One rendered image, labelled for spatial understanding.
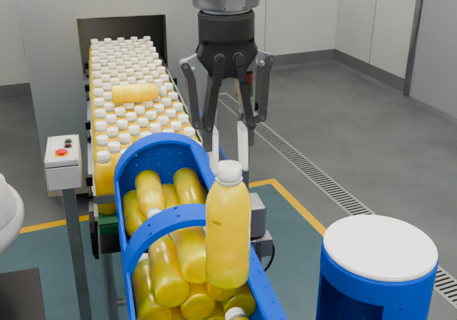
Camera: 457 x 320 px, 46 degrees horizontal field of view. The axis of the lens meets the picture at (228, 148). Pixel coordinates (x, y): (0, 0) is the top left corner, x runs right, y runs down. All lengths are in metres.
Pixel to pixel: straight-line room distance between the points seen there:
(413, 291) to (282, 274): 1.67
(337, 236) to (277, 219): 2.01
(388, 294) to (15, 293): 0.85
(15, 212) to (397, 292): 0.88
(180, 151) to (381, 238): 0.59
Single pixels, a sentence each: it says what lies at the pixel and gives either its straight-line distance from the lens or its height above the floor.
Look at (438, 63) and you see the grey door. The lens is 5.38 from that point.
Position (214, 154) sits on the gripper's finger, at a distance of 0.78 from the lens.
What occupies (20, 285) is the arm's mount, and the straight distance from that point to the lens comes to 1.37.
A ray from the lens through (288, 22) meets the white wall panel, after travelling 6.42.
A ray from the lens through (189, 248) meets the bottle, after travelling 1.10.
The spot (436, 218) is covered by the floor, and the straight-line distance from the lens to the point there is 3.66.
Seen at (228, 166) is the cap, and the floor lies 1.46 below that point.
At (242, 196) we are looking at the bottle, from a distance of 0.81.
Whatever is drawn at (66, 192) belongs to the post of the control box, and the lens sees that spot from 1.86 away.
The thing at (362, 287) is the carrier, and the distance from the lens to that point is 1.34.
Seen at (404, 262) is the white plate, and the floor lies 1.04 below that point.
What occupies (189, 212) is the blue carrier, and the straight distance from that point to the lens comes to 1.13.
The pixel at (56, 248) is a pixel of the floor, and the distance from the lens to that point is 3.30.
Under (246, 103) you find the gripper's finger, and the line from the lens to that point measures 0.76.
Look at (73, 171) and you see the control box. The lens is 1.73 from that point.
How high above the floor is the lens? 1.83
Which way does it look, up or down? 25 degrees down
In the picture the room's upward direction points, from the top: straight up
